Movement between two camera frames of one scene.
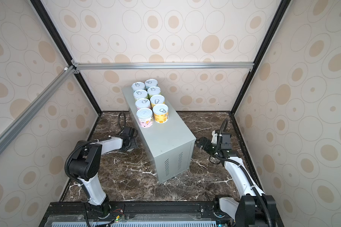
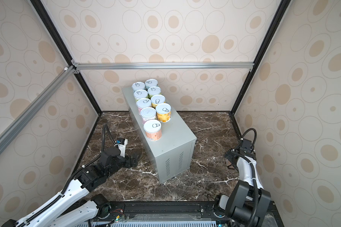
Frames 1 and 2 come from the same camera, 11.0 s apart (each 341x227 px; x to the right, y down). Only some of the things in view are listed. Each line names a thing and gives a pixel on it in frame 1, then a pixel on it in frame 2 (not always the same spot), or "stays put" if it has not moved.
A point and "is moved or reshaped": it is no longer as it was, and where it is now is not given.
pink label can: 145,117 is moved or reshaped
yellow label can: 157,99 stays put
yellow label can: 161,113 stays put
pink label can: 143,103 stays put
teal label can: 150,82 stays put
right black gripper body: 210,147 to 233,153
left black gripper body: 133,144 to 126,161
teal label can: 138,85 stays put
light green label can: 139,94 stays put
